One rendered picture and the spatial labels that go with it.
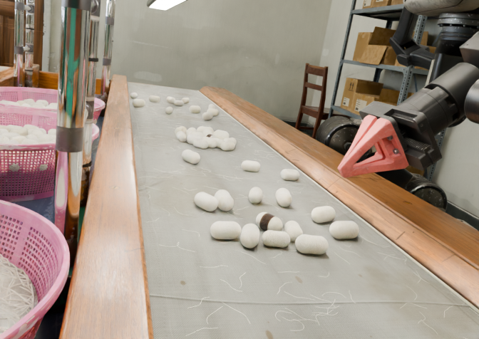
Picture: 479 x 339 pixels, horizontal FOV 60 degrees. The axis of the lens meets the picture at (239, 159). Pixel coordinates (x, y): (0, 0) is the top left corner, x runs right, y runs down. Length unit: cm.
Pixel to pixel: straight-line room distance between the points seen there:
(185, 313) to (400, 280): 23
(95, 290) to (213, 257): 14
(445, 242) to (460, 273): 5
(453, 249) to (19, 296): 42
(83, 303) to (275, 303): 15
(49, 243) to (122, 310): 12
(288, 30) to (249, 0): 62
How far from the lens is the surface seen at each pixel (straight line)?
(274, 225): 48
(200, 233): 46
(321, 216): 54
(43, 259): 39
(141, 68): 531
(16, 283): 40
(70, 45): 38
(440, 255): 52
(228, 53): 539
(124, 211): 44
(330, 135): 115
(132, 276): 33
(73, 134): 39
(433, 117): 54
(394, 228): 57
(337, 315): 38
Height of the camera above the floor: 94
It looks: 15 degrees down
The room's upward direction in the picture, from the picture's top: 9 degrees clockwise
